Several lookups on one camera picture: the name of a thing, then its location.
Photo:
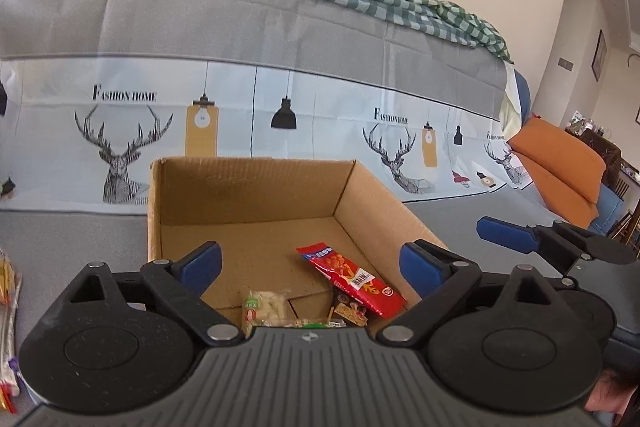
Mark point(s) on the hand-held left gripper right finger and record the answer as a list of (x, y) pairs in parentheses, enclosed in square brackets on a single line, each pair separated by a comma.
[(422, 268)]

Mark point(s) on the yellow striped snack packet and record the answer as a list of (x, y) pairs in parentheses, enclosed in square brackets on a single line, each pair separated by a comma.
[(5, 279)]

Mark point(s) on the cream pillow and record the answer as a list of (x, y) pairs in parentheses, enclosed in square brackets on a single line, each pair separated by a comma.
[(510, 107)]

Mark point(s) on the wooden chair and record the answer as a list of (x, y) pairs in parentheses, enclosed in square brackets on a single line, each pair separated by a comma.
[(627, 227)]

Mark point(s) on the orange cushion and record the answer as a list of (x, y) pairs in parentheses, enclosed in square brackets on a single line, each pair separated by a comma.
[(565, 152), (560, 194)]

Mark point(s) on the grey deer print cloth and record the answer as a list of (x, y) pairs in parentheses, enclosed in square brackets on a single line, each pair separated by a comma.
[(300, 37)]

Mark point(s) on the green and yellow snack packet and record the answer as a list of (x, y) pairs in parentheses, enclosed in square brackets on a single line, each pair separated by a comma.
[(312, 323)]

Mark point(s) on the narrow dark picture frame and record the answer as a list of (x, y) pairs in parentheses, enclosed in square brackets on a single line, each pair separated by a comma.
[(599, 56)]

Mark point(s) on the blue sofa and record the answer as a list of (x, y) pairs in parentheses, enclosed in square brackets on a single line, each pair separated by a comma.
[(610, 209)]

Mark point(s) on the small brown snack packet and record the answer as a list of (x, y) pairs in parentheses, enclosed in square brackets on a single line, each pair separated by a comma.
[(350, 313)]

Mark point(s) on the person's right forearm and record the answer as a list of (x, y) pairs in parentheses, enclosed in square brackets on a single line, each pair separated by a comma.
[(616, 399)]

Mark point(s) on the clear flat snack packet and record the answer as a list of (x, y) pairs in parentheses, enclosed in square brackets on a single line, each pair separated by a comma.
[(10, 357)]

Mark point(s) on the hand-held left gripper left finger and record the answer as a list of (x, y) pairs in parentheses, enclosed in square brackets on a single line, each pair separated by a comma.
[(200, 267)]

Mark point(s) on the wall light switch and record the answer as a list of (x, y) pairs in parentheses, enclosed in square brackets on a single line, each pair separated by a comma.
[(566, 64)]

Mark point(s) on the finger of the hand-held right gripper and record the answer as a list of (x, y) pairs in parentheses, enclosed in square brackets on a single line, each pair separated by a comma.
[(502, 234)]

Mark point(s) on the cardboard box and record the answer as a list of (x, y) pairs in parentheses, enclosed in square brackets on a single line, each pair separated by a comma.
[(250, 192)]

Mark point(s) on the red snack packet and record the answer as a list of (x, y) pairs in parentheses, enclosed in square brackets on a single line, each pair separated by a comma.
[(350, 279)]

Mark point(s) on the white and green snack packet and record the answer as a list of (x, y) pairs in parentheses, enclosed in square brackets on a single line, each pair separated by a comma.
[(262, 308)]

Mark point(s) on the dark wooden cabinet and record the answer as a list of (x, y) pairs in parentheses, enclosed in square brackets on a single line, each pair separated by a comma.
[(600, 147)]

